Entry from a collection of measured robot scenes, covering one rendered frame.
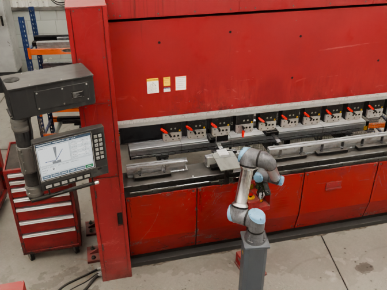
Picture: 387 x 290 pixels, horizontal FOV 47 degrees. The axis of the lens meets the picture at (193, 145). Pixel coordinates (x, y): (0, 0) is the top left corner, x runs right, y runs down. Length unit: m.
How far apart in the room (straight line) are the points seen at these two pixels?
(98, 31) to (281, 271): 2.54
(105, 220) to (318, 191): 1.91
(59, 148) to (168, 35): 1.09
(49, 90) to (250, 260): 1.76
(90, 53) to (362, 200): 2.88
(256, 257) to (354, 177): 1.48
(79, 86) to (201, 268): 2.07
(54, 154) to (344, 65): 2.34
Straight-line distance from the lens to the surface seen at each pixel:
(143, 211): 3.76
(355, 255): 4.48
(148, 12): 3.15
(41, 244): 4.24
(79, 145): 2.93
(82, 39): 2.96
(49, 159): 2.92
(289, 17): 3.49
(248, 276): 3.38
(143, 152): 3.88
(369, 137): 4.35
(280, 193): 4.05
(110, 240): 3.77
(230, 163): 3.62
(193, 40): 3.28
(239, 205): 3.11
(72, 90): 2.79
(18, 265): 4.42
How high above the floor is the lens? 2.92
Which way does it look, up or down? 30 degrees down
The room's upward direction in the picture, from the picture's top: straight up
